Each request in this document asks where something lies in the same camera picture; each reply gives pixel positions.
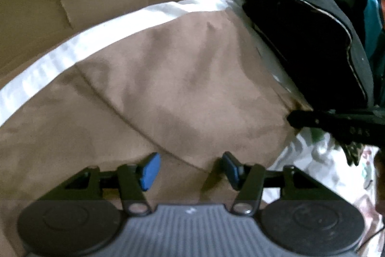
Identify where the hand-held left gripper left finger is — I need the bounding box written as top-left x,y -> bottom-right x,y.
36,152 -> 161,215

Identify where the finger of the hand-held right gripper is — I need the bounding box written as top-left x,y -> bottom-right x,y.
287,109 -> 344,135

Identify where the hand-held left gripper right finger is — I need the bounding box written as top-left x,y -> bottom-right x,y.
219,151 -> 346,215

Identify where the brown printed t-shirt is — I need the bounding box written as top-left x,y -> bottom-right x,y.
0,8 -> 313,257

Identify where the leopard print cloth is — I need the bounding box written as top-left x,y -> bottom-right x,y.
343,141 -> 366,167

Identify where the black folded garment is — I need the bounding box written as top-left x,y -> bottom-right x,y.
231,0 -> 376,113

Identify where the teal patterned garment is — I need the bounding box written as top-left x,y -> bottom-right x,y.
359,0 -> 385,107

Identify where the bear print bed sheet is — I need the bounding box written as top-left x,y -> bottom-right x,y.
0,0 -> 384,248

